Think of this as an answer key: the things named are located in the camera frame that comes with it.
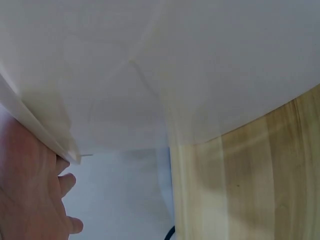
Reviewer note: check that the large white paper sheet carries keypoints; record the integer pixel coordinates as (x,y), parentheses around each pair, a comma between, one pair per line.
(175,62)

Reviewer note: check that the person's left hand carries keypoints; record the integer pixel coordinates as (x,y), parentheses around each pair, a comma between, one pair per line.
(27,190)

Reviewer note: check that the person's left fingers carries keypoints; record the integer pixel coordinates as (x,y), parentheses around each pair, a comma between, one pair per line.
(68,182)

